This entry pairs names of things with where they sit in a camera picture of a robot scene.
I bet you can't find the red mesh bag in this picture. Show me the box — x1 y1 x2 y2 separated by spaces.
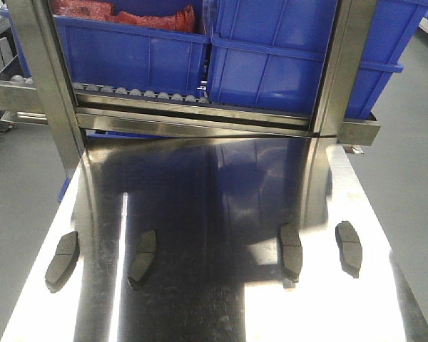
51 1 195 33

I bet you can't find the roller conveyor track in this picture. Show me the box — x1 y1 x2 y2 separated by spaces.
72 82 210 105

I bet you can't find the left blue plastic bin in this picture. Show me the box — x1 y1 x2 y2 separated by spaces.
53 1 210 95

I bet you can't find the right blue plastic bin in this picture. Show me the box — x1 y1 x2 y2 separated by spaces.
207 1 428 119

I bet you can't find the brake pad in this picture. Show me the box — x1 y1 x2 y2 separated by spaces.
335 221 362 279
278 223 303 288
44 231 80 293
128 229 157 291

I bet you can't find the blue bin under table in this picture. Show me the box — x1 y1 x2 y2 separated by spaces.
57 168 73 202

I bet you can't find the blue plastic bin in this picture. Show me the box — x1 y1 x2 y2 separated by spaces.
207 1 428 119
53 1 210 95

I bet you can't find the stainless steel rack frame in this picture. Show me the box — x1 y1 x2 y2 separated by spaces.
0 1 380 176

